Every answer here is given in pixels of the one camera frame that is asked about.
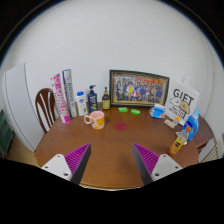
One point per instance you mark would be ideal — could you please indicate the white paper gift bag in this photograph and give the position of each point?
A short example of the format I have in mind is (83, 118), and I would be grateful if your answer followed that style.
(182, 100)

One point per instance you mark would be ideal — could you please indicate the green crate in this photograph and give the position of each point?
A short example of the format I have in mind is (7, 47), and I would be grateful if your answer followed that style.
(4, 133)

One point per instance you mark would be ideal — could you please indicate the flat round red coaster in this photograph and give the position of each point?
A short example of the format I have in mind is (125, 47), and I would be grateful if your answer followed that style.
(120, 126)

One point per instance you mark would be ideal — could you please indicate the dark framed group picture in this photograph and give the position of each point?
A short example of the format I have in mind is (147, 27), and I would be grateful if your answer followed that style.
(139, 88)

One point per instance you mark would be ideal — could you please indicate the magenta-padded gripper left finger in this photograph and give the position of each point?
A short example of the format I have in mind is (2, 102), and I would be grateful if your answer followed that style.
(77, 159)

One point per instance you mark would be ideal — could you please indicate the dark blue pump bottle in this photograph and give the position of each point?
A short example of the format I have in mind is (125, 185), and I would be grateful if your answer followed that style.
(92, 100)

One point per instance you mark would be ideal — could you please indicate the pink and yellow mug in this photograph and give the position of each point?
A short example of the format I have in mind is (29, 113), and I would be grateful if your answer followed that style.
(97, 120)

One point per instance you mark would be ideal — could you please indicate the orange-capped clear drink bottle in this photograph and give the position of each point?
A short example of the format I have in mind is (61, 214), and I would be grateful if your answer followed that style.
(176, 144)

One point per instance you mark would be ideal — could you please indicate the blue detergent bottle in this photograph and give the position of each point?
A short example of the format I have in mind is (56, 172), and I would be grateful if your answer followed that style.
(193, 126)

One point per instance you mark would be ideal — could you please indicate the white radiator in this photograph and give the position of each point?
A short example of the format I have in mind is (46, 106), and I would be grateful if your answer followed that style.
(213, 151)

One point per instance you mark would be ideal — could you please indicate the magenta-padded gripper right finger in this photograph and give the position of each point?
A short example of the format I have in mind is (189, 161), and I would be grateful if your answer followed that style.
(148, 160)

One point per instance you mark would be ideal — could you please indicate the white blue-capped lotion bottle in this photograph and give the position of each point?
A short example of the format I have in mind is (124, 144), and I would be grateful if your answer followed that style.
(81, 105)

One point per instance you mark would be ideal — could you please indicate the tall white printed box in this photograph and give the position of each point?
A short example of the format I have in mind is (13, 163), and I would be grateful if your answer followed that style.
(70, 93)

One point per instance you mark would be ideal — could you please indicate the dark amber pump bottle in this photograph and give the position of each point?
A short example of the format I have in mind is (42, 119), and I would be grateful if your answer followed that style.
(106, 101)

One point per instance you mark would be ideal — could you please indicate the brown wooden chair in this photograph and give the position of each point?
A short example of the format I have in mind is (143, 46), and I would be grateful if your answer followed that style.
(45, 110)

